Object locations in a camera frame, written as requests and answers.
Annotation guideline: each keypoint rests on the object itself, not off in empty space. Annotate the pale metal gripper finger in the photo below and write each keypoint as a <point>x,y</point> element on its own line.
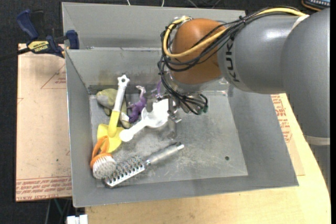
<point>173,123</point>
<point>149,105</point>

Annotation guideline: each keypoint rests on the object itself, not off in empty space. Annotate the purple toy dinosaur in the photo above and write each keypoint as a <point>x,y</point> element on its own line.
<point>137,108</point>

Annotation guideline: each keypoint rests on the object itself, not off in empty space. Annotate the white plastic scoop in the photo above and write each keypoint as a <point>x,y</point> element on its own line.
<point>155,118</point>

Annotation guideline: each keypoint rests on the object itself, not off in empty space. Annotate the small purple plastic loop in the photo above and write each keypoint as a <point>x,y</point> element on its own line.
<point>159,89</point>

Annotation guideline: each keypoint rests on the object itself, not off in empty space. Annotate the grey metal bin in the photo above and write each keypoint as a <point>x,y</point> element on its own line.
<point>210,139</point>

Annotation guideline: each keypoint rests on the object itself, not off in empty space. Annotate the olive green soft toy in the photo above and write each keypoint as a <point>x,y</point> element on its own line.
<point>107,98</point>

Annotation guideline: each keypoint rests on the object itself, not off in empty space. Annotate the silver metal hairbrush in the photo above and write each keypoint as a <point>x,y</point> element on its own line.
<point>136,166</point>

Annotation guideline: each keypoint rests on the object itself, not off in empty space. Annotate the orange brush with white bristles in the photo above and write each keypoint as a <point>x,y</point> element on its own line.
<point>103,165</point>

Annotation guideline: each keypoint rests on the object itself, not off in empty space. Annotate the brown cardboard board red print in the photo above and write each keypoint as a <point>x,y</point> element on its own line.
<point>39,112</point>

